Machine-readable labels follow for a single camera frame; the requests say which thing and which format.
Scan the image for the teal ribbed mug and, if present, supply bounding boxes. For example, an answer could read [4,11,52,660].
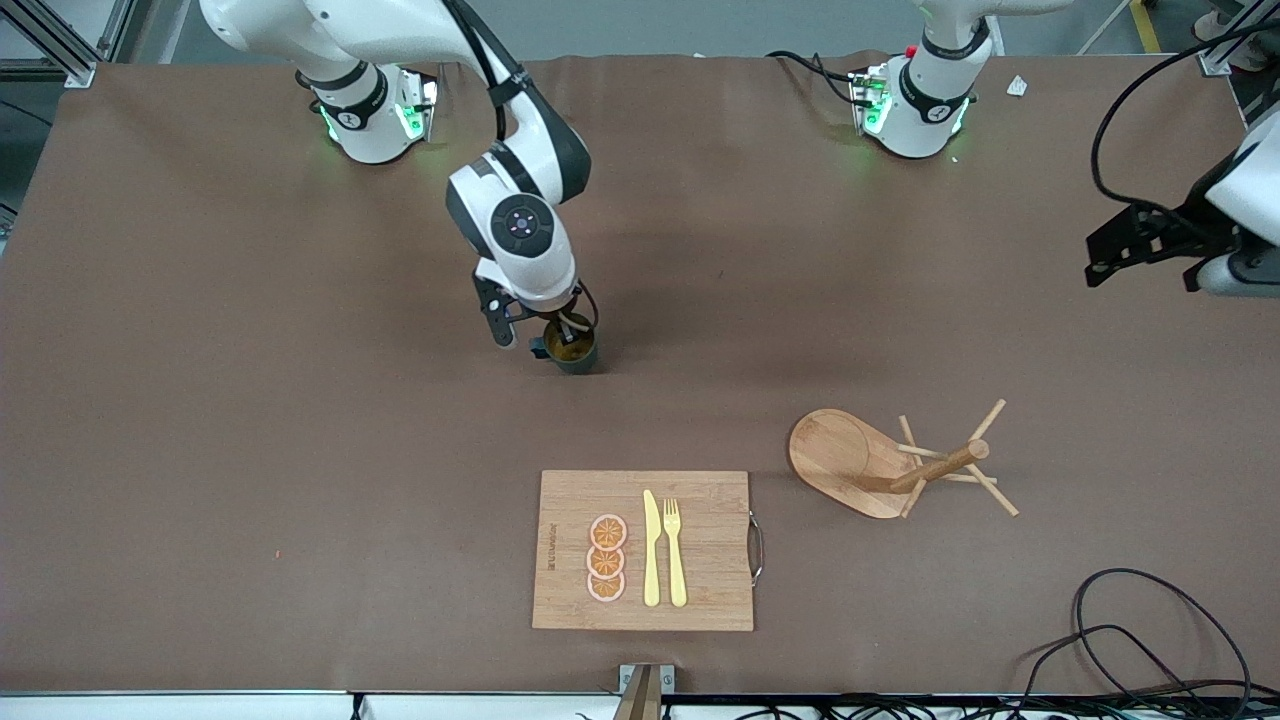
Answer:
[528,315,599,375]

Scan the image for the yellow plastic knife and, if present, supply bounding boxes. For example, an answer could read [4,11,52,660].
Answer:
[642,489,662,608]

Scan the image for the wooden cutting board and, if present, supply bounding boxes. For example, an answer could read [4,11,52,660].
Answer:
[531,470,766,633]

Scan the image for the yellow plastic fork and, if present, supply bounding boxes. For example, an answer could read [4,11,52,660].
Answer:
[663,497,689,608]

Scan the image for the wooden mug tree stand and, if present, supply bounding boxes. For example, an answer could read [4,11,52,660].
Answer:
[788,398,1021,520]

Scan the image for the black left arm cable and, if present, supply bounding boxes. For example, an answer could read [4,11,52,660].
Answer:
[1090,18,1280,241]

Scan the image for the aluminium frame profile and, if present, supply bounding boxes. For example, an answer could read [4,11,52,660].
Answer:
[0,0,136,89]
[1197,0,1280,76]

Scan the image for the black looped cable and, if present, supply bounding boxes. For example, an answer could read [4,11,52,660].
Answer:
[1072,568,1253,701]
[1015,625,1211,706]

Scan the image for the black base cable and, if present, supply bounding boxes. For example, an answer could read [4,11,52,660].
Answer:
[765,50,863,106]

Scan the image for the metal bracket with stick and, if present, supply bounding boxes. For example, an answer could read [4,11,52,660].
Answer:
[618,663,677,720]

